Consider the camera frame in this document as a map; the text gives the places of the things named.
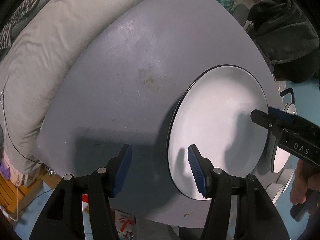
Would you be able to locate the dark grey hooded sweater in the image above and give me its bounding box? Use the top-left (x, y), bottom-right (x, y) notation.
top-left (248, 0), bottom-right (319, 83)

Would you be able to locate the grey bed mattress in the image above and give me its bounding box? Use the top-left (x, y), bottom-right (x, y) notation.
top-left (1, 0), bottom-right (143, 185)

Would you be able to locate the person's right hand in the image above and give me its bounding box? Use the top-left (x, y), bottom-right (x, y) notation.
top-left (290, 159), bottom-right (319, 205)

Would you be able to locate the striped shirt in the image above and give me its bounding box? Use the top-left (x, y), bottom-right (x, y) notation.
top-left (1, 0), bottom-right (39, 49)

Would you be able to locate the red white carton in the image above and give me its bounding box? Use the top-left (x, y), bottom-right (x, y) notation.
top-left (114, 210), bottom-right (136, 239)

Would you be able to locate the white ribbed bowl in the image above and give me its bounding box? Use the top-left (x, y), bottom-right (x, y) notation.
top-left (271, 103), bottom-right (297, 174)
top-left (266, 168), bottom-right (295, 205)

